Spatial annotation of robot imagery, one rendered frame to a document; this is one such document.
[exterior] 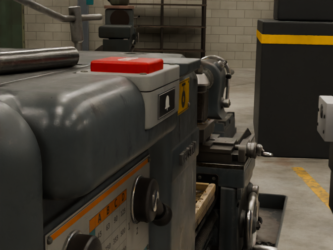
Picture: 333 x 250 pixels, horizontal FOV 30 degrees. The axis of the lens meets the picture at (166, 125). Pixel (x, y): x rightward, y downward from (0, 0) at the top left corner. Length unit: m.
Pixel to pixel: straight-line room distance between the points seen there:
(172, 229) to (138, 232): 0.11
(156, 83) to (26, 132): 0.21
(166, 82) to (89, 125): 0.21
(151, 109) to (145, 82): 0.03
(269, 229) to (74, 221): 1.83
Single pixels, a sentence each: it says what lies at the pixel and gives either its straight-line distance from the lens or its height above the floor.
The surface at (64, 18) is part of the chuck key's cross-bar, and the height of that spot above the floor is 1.30.
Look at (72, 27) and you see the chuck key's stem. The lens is 1.14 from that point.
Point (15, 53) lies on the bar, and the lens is 0.60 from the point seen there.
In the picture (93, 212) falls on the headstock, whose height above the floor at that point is 1.13.
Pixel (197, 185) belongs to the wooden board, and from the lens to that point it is 1.52.
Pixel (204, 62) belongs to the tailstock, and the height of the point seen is 1.14.
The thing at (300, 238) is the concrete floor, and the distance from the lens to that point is 3.85.
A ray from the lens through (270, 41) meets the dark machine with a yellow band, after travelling 5.74.
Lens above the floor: 1.31
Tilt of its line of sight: 10 degrees down
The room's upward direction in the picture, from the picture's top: 1 degrees clockwise
